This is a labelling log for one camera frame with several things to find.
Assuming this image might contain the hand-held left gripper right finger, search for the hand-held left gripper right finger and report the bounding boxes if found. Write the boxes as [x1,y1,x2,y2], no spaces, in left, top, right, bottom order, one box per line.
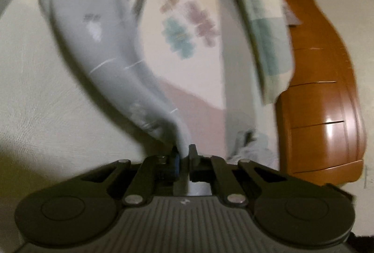
[189,144,293,207]

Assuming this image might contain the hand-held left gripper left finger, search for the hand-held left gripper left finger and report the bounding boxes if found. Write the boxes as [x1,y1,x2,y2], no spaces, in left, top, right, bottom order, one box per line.
[82,147,181,207]

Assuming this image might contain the grey printed pants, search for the grey printed pants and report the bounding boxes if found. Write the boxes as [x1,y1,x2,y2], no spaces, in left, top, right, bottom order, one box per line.
[39,0,278,198]

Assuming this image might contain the patchwork bed sheet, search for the patchwork bed sheet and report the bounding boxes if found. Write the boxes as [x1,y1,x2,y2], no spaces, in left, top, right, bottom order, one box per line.
[117,0,281,172]

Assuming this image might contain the wooden headboard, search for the wooden headboard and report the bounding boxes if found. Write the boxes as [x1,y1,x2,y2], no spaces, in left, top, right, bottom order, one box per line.
[275,0,367,186]

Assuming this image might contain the pastel checked pillow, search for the pastel checked pillow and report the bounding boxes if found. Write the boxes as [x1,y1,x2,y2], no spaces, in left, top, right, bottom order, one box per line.
[228,0,295,104]

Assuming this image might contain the grey patterned cushion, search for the grey patterned cushion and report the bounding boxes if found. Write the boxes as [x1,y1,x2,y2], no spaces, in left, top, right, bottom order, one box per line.
[282,5,301,26]

